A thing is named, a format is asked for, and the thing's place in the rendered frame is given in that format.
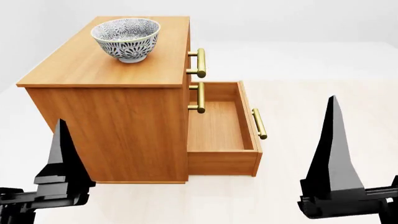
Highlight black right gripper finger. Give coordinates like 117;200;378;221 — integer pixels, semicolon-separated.
299;95;336;200
330;95;365;200

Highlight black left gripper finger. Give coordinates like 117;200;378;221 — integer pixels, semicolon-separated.
62;120;96;196
33;118;68;185

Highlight wooden three-drawer cabinet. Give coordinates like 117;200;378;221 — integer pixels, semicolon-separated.
16;15;192;185

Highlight blue white patterned bowl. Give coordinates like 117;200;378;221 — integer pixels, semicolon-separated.
90;17;162;64

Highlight open wooden drawer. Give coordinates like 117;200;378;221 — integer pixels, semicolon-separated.
187;80;264;177

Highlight brass bar drawer handle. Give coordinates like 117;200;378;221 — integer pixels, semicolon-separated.
251;108;268;140
186;47;207;79
187;82;206;114

